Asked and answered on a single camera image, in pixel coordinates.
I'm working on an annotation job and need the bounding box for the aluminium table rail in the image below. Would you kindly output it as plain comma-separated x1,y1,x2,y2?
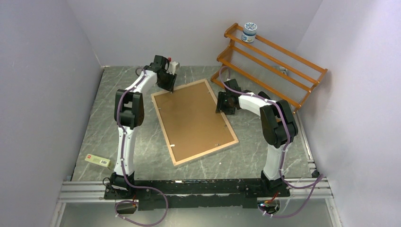
51,160,341,227

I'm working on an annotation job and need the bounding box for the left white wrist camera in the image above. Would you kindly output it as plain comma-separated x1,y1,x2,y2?
167,57,180,75

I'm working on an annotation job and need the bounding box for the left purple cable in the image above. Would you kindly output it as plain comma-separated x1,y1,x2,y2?
114,67,170,226

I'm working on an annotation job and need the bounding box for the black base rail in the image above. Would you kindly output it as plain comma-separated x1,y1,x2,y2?
104,177,290,211

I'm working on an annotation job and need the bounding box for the orange wooden rack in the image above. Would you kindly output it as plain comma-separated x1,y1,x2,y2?
217,23,328,113

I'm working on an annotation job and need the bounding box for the small blue white jar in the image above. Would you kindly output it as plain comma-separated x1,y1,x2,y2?
241,22,257,43

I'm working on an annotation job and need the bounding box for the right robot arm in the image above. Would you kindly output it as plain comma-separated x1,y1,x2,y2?
216,79,298,196

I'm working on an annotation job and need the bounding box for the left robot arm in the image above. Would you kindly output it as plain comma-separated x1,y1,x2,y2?
105,55,180,199

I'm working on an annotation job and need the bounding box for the small staples box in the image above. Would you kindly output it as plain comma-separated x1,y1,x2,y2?
84,154,112,169

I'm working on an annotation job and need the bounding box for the brown backing board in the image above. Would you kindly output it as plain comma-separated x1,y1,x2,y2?
154,82,235,164

